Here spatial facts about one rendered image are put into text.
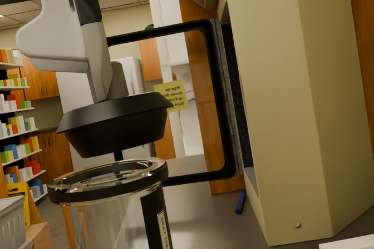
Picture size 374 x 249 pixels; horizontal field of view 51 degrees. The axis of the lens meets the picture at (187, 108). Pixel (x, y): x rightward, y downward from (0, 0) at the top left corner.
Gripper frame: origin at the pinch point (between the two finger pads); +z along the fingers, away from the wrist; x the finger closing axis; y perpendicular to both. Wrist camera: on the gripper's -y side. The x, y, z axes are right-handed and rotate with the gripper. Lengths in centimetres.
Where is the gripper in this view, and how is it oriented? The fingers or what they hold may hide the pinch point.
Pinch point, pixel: (107, 84)
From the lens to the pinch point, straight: 31.0
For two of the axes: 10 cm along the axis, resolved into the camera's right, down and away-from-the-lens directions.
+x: 2.2, -0.7, -9.7
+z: 2.4, 9.7, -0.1
